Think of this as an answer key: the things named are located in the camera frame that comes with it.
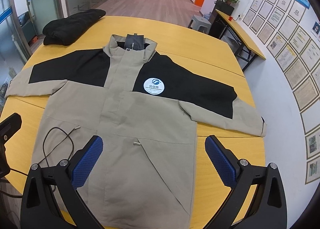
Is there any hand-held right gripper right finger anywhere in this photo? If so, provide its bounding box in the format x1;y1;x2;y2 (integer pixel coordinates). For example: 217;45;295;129
202;135;288;229

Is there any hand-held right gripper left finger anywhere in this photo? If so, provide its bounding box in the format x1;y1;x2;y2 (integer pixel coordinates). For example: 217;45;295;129
20;135;105;229

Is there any khaki and black jacket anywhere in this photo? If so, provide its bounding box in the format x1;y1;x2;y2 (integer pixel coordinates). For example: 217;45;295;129
5;34;267;229

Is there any wooden folding side table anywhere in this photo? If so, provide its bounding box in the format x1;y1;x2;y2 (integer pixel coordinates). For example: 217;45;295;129
215;9;267;72

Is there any black folded garment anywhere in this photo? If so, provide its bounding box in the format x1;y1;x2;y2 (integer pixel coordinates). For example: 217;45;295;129
42;9;106;46

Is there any grey plastic stool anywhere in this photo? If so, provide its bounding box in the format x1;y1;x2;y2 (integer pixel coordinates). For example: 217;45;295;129
187;15;212;34

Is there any black cabinet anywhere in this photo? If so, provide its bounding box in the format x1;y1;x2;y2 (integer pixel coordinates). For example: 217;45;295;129
209;0;235;40

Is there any thin black cord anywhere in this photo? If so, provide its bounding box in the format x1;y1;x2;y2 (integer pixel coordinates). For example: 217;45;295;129
42;125;81;170

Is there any wall of framed notices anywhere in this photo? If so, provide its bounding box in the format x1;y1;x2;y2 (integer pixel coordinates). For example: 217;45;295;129
242;0;320;184

